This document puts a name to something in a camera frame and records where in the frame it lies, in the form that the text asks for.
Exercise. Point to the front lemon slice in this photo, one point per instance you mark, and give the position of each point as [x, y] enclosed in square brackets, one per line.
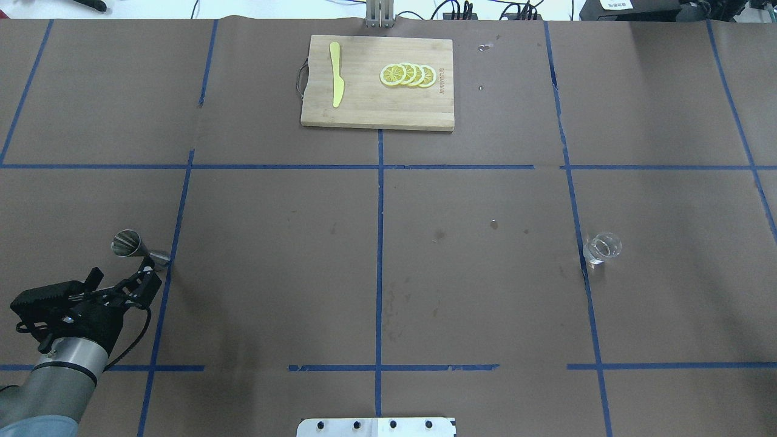
[393, 74]

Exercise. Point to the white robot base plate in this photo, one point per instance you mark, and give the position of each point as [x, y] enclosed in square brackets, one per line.
[397, 426]

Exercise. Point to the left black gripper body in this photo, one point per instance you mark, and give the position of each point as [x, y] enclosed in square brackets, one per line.
[92, 323]

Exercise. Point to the yellow plastic knife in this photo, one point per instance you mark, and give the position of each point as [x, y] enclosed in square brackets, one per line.
[334, 48]

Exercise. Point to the clear glass cup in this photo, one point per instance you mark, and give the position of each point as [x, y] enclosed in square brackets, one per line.
[602, 247]

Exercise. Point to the brown paper table cover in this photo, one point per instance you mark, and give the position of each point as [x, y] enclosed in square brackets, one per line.
[326, 272]

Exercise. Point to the steel double jigger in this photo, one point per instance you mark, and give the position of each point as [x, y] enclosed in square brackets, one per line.
[128, 243]

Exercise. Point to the black box with label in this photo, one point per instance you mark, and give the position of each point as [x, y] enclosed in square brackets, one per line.
[630, 11]

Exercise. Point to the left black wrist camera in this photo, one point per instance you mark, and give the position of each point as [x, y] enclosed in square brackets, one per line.
[42, 306]

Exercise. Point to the rear lemon slice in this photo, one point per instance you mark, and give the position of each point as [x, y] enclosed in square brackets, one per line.
[430, 77]

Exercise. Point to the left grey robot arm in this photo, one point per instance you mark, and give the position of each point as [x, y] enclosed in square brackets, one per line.
[55, 395]

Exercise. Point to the lemon slice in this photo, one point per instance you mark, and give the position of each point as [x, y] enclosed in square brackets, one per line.
[393, 74]
[420, 75]
[430, 77]
[409, 74]

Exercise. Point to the aluminium frame post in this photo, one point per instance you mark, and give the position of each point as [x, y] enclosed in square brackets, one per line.
[379, 13]

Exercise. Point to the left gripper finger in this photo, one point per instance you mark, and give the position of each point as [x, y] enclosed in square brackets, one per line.
[144, 288]
[147, 268]

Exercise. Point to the bamboo cutting board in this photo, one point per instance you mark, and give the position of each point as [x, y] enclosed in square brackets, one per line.
[367, 103]

